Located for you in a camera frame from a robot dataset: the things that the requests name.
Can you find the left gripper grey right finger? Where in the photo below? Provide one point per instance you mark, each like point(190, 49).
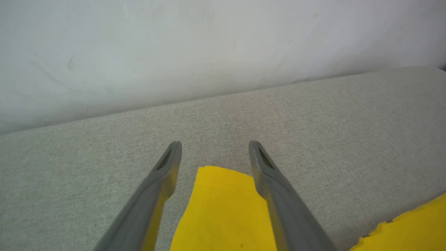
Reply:
point(289, 216)

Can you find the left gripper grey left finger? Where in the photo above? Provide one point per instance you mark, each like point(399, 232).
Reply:
point(146, 209)

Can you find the yellow garment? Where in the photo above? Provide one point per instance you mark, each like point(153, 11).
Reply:
point(223, 209)

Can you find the grey fabric sofa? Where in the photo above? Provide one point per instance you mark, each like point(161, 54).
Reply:
point(348, 132)

